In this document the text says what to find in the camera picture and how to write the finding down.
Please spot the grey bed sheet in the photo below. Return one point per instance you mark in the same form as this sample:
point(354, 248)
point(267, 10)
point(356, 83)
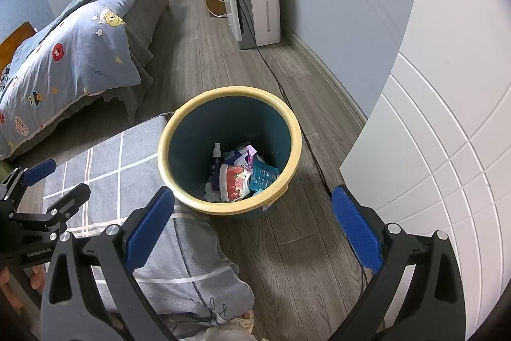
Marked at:
point(151, 13)

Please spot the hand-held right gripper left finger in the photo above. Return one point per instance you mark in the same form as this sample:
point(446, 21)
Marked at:
point(149, 229)

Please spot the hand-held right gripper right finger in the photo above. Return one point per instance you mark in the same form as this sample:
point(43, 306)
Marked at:
point(357, 229)

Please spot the beige slipper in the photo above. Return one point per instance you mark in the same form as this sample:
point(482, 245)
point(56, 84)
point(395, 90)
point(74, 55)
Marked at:
point(235, 329)

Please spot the white tissue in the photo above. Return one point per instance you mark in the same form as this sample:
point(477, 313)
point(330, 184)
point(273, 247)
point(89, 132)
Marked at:
point(211, 195)

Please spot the dark spray bottle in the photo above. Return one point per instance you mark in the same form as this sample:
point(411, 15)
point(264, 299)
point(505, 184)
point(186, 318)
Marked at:
point(216, 169)

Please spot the bed with cartoon duvet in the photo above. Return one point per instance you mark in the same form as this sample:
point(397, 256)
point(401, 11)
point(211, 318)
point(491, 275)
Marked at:
point(80, 53)

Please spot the person's left hand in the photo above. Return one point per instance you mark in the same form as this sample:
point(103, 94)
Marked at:
point(36, 277)

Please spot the red noodle cup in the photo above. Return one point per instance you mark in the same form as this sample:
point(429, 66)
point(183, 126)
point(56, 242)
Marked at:
point(233, 181)

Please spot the white panelled door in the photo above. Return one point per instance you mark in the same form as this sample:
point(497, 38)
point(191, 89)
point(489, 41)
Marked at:
point(439, 165)

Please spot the purple and white packet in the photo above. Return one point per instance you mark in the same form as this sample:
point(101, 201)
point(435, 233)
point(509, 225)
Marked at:
point(241, 155)

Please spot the grey checked blanket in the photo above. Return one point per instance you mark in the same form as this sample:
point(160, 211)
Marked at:
point(119, 165)

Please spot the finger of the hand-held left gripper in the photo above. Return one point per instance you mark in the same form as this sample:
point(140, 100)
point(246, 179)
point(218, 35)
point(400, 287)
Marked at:
point(40, 171)
point(70, 203)

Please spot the teal plastic tray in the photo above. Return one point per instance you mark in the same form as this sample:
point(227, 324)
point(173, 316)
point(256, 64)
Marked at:
point(263, 173)

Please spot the teal trash bin yellow rim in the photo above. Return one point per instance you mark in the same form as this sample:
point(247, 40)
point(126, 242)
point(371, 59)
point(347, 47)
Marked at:
point(187, 133)

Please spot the wooden bed headboard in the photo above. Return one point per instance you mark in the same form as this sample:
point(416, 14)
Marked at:
point(18, 41)

